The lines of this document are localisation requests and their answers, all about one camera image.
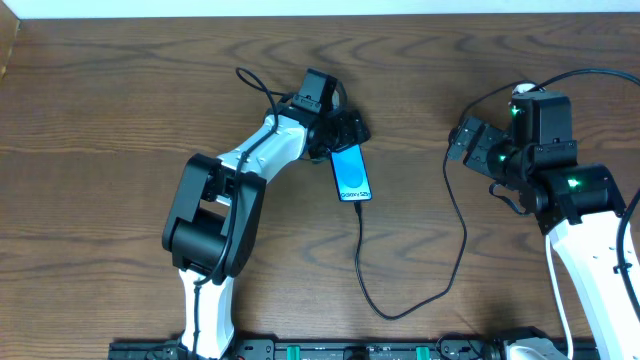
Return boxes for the blue Galaxy smartphone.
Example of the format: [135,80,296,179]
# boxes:
[331,145,373,202]

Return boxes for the black charging cable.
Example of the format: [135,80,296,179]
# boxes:
[352,79,531,321]

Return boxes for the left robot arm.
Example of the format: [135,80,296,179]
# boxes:
[162,67,373,359]

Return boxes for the white power strip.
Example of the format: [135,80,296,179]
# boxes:
[512,83,535,94]

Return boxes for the white power strip cord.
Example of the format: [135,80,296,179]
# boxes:
[544,234,575,360]

